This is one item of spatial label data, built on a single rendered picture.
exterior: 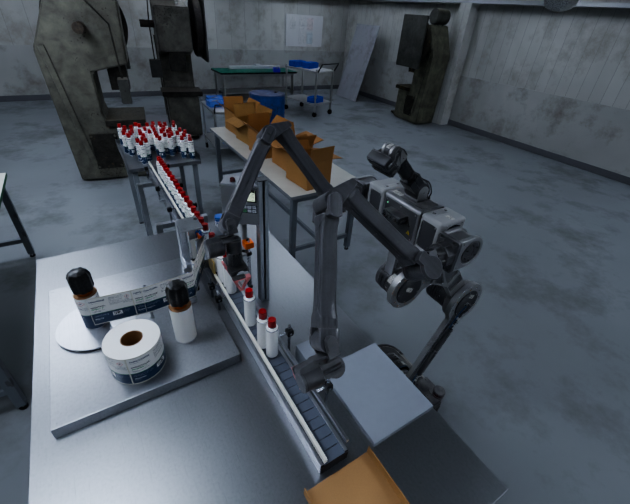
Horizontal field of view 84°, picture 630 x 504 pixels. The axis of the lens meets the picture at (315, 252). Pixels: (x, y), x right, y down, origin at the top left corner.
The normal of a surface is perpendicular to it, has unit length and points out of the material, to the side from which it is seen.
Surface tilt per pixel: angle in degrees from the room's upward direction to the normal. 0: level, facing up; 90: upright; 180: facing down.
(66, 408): 0
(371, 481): 0
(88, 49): 90
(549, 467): 0
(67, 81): 90
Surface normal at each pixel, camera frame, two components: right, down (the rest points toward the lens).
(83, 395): 0.07, -0.82
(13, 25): 0.52, 0.51
